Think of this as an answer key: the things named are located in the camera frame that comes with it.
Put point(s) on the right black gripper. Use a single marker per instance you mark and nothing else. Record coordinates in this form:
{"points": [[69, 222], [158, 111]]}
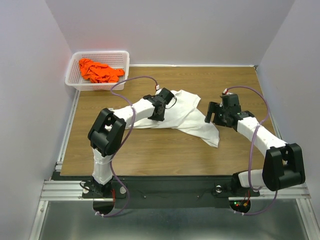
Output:
{"points": [[212, 108]]}

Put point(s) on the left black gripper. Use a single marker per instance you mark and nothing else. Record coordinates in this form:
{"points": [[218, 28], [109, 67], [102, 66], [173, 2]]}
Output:
{"points": [[160, 118]]}

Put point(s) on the white t-shirt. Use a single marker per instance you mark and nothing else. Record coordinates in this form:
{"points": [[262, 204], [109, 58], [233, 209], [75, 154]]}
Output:
{"points": [[182, 114]]}

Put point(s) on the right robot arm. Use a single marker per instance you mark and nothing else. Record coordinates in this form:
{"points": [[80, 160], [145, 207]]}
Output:
{"points": [[283, 165]]}

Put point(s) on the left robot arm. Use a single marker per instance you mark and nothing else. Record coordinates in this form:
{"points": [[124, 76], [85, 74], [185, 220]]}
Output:
{"points": [[107, 131]]}

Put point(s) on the white plastic laundry basket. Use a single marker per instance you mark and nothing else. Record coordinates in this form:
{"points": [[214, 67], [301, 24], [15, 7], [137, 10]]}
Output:
{"points": [[116, 59]]}

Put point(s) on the orange t-shirt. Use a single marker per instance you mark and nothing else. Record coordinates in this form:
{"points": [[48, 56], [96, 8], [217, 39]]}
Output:
{"points": [[99, 73]]}

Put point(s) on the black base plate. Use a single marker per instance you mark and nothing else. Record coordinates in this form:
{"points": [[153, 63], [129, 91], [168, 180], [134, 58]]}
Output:
{"points": [[166, 192]]}

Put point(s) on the aluminium frame rail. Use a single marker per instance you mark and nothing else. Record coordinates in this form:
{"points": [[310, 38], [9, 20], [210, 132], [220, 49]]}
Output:
{"points": [[54, 190]]}

